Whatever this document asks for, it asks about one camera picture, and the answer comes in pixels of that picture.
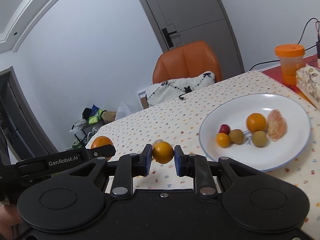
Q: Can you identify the floral tissue box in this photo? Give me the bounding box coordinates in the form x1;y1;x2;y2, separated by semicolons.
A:
296;64;320;109

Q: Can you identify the red cherry tomato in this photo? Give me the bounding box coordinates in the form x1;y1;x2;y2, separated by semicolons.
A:
219;124;231;135

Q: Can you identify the grey door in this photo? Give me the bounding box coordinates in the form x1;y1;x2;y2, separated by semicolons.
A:
139;0;245;79

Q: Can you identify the red table mat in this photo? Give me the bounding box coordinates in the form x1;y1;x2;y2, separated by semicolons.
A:
263;55;319;109

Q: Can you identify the brown longan fruit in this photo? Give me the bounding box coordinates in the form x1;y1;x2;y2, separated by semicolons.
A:
229;129;244;145

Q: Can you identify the orange leather chair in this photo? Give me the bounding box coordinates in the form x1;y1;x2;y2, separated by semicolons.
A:
152;41;223;83

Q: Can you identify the black rack with clutter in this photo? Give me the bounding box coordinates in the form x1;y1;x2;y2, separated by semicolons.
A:
69;105;116;149

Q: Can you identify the orange lidded plastic jar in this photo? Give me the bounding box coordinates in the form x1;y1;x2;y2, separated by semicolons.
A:
274;44;305;86

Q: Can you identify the white black patterned cushion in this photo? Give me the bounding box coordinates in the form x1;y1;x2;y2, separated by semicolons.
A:
145;71;216;106

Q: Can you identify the clear plastic bag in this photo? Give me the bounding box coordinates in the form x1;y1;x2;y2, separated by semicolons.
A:
115;102;137;120

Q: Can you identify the peeled orange half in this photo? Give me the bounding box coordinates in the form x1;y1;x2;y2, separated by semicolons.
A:
267;109;287;141

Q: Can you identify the large orange mandarin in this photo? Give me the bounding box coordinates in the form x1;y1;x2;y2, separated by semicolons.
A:
246;113;267;133

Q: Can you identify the black cable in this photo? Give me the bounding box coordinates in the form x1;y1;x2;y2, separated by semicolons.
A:
248;17;320;72

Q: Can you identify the black door handle lock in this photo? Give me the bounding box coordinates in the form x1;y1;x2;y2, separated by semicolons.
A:
161;28;177;48

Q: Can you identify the small yellow kumquat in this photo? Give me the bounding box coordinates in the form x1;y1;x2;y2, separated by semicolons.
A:
216;133;231;147

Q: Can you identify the white plate blue rim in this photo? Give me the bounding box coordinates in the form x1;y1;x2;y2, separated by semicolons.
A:
199;94;311;172

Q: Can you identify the person's hand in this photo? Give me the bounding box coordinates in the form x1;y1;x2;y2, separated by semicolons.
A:
0;205;22;239

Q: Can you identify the black power adapter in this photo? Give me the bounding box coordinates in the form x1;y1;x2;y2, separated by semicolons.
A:
316;41;320;58

